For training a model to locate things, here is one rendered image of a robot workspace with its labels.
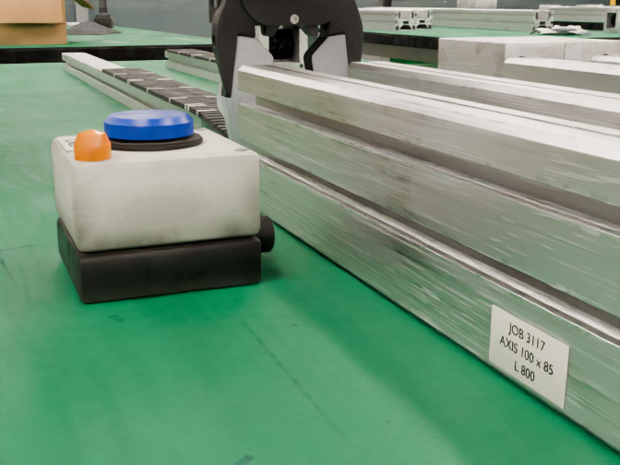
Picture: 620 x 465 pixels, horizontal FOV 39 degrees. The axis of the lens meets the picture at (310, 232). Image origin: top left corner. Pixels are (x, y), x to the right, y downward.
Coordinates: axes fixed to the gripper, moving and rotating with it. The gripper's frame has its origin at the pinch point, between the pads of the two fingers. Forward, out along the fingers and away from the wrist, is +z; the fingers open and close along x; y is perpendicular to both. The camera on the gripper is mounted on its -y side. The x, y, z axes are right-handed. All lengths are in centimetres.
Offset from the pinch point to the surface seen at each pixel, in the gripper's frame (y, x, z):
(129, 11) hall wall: 1092, -197, 5
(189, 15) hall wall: 1093, -275, 10
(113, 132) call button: -17.2, 14.8, -4.7
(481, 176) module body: -29.5, 3.9, -4.2
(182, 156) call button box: -20.0, 12.4, -3.9
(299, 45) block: 89, -35, -3
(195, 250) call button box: -20.3, 12.1, 0.2
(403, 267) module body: -25.9, 5.0, 0.1
